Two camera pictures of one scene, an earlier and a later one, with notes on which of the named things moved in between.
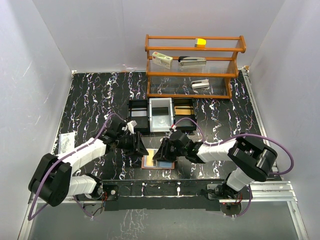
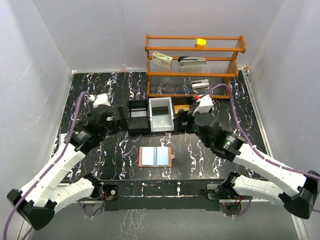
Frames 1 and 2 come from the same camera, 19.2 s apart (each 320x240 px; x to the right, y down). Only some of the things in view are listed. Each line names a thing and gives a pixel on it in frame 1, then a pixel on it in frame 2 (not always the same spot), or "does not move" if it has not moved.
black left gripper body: (129, 140) → (111, 129)
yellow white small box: (200, 43) does not move
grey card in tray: (138, 113) does not move
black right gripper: (163, 152) → (184, 116)
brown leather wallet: (148, 162) does not move
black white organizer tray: (162, 114) does not move
